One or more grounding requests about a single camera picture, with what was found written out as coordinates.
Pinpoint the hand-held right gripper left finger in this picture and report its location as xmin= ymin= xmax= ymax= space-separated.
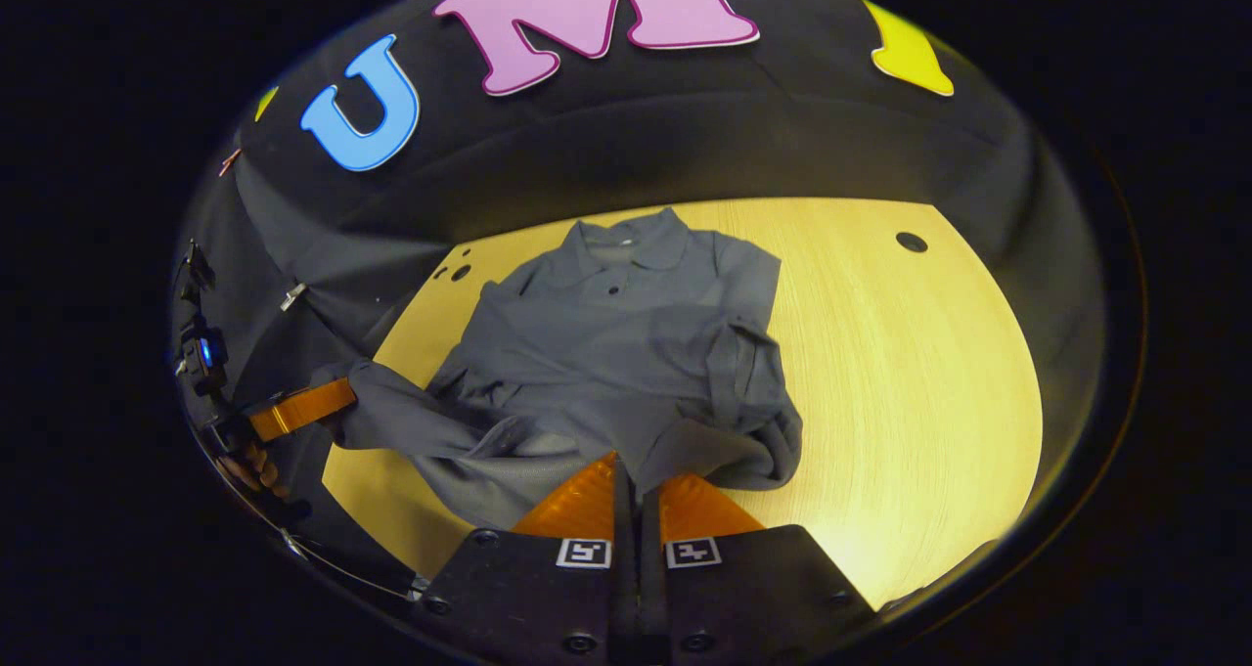
xmin=411 ymin=450 xmax=643 ymax=666

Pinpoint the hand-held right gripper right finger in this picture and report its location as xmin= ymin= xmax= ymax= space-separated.
xmin=638 ymin=470 xmax=877 ymax=666

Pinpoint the grey collared shirt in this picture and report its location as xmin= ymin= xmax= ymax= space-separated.
xmin=313 ymin=206 xmax=805 ymax=532

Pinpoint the black backdrop cloth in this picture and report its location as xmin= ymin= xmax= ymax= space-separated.
xmin=171 ymin=0 xmax=1106 ymax=589

